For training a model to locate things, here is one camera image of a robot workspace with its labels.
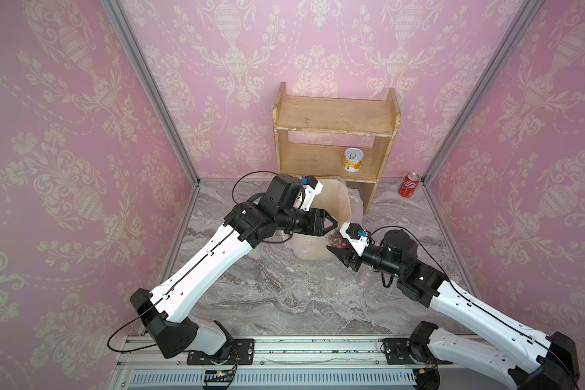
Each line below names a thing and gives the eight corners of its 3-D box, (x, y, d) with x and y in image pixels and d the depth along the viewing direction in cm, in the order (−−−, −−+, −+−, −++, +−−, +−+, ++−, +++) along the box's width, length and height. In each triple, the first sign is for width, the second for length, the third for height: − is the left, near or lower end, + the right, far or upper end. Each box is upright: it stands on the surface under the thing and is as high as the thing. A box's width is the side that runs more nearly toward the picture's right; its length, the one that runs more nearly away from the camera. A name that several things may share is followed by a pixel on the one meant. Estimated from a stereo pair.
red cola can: (400, 199, 116) (408, 182, 107) (396, 189, 120) (404, 172, 111) (412, 199, 116) (422, 182, 107) (408, 189, 120) (417, 172, 111)
